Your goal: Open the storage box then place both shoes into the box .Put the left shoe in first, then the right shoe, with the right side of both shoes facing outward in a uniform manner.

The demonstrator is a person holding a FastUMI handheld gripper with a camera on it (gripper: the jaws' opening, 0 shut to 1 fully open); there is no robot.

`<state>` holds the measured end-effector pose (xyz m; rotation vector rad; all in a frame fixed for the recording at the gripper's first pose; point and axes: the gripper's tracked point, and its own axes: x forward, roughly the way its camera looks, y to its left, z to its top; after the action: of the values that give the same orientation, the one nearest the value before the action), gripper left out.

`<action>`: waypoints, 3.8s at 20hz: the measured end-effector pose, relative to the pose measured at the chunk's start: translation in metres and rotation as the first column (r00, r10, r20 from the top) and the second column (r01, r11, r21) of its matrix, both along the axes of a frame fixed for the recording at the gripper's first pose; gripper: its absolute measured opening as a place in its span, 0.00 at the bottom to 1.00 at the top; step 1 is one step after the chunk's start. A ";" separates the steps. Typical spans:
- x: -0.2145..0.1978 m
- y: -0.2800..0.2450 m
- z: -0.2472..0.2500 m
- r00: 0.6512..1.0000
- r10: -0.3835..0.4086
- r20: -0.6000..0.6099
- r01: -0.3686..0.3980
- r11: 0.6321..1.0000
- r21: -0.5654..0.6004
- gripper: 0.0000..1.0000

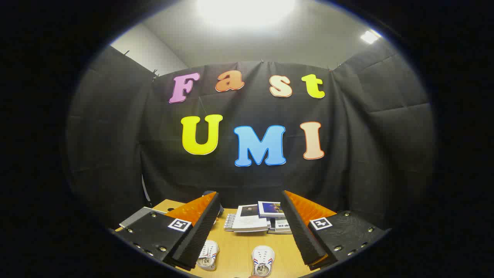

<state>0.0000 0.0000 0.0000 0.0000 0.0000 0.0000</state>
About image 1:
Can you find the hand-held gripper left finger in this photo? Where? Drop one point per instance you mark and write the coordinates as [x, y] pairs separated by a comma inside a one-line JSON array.
[[195, 235]]

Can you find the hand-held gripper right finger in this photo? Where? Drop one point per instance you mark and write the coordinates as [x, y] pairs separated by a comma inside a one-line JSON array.
[[305, 235]]

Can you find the white canvas shoe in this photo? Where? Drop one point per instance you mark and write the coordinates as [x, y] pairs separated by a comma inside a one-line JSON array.
[[263, 259], [208, 255]]

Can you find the beige foldable storage box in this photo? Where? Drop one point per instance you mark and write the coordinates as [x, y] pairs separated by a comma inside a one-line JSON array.
[[139, 218]]

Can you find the landscape cover book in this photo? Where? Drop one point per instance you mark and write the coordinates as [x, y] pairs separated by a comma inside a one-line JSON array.
[[282, 226]]

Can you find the penguin plush toy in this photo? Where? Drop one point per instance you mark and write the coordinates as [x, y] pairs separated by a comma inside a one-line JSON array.
[[221, 211]]

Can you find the patterned spiral notebook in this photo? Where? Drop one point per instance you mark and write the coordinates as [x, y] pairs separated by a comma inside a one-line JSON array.
[[229, 222]]

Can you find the blue cover book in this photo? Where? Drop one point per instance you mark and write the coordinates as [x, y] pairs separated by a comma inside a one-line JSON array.
[[270, 208]]

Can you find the white book with portrait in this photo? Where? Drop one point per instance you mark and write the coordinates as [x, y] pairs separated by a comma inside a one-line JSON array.
[[249, 222]]

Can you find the small ceiling light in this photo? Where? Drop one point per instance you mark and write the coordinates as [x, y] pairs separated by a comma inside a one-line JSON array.
[[369, 36]]

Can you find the large ceiling light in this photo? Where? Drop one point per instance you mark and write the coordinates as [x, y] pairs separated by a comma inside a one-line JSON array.
[[245, 9]]

